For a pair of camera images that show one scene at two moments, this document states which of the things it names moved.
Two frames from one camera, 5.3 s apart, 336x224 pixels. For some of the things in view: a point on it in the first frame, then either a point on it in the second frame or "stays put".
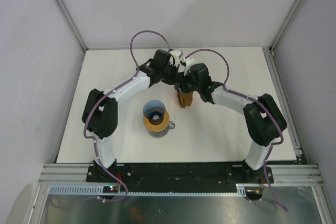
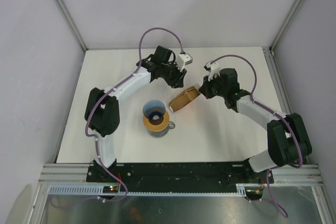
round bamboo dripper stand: (158, 127) stays put
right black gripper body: (187, 83) -> (213, 87)
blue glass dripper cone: (154, 110) stays put
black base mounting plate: (177, 174) stays put
